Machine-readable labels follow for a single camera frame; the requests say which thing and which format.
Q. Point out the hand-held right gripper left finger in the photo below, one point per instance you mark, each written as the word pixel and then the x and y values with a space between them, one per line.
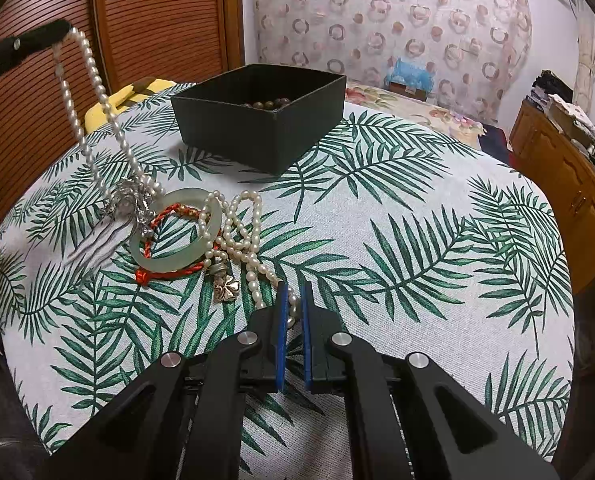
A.
pixel 280 335

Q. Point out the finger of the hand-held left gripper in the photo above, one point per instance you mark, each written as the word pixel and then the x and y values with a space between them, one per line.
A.
pixel 22 45

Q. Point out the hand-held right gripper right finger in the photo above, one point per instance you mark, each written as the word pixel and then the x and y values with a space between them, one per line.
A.
pixel 307 340

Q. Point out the pale green jade bangle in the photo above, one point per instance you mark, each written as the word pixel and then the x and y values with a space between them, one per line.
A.
pixel 177 262

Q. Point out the black jewelry box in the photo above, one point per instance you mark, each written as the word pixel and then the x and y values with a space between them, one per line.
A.
pixel 237 135

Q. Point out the yellow plush toy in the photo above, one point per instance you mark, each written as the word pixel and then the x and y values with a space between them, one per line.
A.
pixel 100 115

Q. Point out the wooden louvered wardrobe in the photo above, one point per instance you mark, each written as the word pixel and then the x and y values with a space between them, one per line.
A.
pixel 152 20

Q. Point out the floral bed blanket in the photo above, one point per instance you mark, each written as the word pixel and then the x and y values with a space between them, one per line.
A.
pixel 402 110

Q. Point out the dark blue blanket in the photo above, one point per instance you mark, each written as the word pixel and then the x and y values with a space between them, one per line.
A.
pixel 495 145

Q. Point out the blue plastic bag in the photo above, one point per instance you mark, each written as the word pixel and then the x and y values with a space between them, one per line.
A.
pixel 412 72

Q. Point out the wooden sideboard cabinet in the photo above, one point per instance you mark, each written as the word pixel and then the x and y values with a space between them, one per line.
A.
pixel 552 175

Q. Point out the circle-patterned sheer curtain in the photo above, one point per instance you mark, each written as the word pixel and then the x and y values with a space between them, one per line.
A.
pixel 377 10

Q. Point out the cardboard box with cloth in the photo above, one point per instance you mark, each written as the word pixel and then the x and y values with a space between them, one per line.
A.
pixel 572 117

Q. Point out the stack of folded clothes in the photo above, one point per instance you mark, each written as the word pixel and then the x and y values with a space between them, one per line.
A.
pixel 550 85

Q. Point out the cream lace curtain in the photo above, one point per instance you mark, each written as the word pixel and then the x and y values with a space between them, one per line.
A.
pixel 588 60

